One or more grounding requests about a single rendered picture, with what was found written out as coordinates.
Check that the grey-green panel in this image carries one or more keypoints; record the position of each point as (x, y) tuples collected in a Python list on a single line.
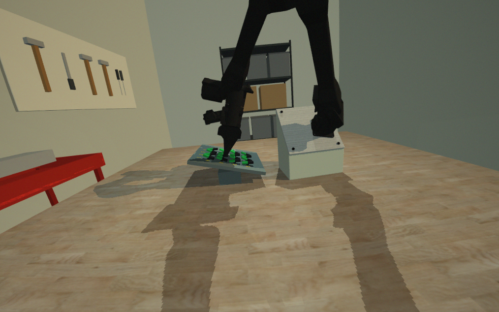
[(229, 166)]

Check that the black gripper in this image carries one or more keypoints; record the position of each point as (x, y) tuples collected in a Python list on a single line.
[(230, 130)]

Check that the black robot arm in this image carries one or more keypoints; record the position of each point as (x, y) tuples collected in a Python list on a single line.
[(327, 95)]

